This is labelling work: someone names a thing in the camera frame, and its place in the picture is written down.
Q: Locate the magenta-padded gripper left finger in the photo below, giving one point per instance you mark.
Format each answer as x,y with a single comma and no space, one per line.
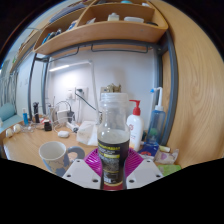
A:
80,173

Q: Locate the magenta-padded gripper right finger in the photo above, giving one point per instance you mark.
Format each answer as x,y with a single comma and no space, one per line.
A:
146,172

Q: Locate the clear bottle with dark label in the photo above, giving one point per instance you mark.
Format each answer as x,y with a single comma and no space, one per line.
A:
113,150

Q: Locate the blue flat pack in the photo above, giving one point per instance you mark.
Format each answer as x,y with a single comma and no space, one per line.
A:
149,150

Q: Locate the green packet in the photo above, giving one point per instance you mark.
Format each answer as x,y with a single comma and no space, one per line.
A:
170,170

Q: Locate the pale snack packet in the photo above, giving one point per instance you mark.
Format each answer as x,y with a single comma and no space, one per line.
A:
166,156

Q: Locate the cream mug with blue map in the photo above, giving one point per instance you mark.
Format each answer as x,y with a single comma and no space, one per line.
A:
53,155

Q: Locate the white tissue pack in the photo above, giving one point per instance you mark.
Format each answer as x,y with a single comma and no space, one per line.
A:
87,133

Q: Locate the small white oval object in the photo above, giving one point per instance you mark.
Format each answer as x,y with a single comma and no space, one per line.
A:
63,134

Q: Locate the white pump bottle red cap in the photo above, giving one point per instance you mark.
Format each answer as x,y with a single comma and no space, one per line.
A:
136,128

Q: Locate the blue bottle with white nozzle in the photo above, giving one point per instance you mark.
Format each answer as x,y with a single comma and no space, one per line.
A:
156,125

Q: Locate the small black jar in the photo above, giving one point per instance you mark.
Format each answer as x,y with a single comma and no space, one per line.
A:
47,126

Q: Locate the white charger block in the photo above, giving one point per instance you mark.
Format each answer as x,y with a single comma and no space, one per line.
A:
62,116

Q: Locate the tall black device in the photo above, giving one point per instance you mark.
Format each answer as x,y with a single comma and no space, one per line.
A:
36,113

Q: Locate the small white roll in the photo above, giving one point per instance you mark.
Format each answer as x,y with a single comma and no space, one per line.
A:
17,128
9,133

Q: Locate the small blue bottle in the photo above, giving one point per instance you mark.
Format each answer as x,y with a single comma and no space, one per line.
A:
25,118

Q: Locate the brown tree creature figurine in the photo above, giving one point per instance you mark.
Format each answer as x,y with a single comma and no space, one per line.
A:
114,88

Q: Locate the wooden wardrobe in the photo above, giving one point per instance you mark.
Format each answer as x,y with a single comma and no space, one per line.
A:
196,93

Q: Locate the light blue pillow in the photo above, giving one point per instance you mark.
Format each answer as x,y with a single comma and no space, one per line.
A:
6,111

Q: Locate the wooden shelf unit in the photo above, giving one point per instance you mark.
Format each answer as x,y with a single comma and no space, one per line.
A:
100,33

